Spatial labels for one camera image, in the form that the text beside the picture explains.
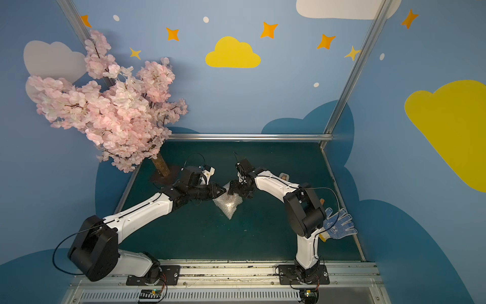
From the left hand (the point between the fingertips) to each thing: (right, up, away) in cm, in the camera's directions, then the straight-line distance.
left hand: (226, 188), depth 83 cm
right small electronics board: (+34, -41, -9) cm, 54 cm away
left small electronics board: (-30, -41, -10) cm, 51 cm away
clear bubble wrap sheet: (0, -7, +3) cm, 8 cm away
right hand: (+4, -3, +10) cm, 11 cm away
